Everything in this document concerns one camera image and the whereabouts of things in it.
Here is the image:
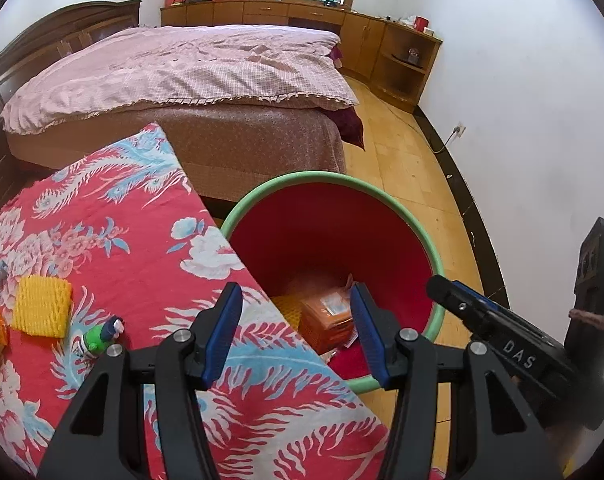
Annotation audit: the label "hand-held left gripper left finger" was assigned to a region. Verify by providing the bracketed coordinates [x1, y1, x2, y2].
[37, 282, 244, 480]

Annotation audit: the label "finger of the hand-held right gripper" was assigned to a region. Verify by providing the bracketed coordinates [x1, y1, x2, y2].
[426, 275, 502, 332]

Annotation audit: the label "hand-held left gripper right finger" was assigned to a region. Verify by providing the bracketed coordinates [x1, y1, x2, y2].
[349, 282, 563, 480]

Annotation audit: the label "orange cardboard box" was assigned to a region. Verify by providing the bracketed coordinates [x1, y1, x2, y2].
[299, 282, 358, 356]

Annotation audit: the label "red bin with green rim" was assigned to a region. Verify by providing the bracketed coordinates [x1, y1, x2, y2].
[219, 171, 447, 393]

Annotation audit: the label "red floral tablecloth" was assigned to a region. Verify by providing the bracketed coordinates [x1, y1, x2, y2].
[0, 122, 393, 480]

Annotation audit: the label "dark wooden furniture piece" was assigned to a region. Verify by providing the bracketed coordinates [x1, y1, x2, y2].
[564, 217, 604, 361]

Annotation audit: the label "small green toy bottle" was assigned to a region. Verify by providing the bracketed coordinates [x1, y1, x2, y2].
[77, 316, 128, 358]

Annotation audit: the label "brown bed base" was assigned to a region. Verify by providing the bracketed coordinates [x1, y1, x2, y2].
[4, 107, 350, 201]

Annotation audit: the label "maroon cloth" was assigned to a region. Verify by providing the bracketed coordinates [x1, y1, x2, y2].
[327, 42, 365, 151]

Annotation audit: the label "wooden corner shelf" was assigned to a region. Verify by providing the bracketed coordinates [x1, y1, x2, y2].
[369, 22, 443, 113]

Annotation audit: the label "pink checked quilt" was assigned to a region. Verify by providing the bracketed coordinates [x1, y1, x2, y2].
[0, 25, 360, 136]

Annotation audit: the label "wooden window cabinet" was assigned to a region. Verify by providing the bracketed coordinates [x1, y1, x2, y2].
[160, 0, 388, 86]

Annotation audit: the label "dark wooden headboard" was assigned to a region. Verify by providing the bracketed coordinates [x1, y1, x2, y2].
[0, 0, 143, 111]

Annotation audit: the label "pink twisted rope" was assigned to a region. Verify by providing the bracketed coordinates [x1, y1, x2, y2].
[569, 309, 604, 330]

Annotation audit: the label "thin floor cable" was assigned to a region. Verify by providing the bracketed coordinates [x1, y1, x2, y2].
[372, 95, 457, 154]

